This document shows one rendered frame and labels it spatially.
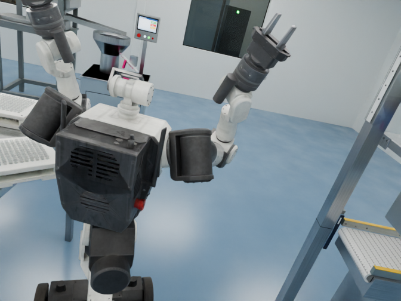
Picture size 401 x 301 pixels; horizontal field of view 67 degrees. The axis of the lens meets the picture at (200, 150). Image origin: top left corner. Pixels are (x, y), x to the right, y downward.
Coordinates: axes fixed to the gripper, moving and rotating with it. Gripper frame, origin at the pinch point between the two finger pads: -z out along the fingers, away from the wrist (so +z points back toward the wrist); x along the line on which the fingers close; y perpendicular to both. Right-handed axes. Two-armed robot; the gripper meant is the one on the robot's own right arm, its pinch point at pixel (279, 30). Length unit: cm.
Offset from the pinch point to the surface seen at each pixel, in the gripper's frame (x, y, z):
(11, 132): 69, -34, 102
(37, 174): 32, -42, 83
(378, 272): -75, 23, 47
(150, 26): 169, 141, 123
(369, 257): -73, 32, 51
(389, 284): -82, 26, 49
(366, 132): -36, 46, 22
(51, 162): 33, -36, 79
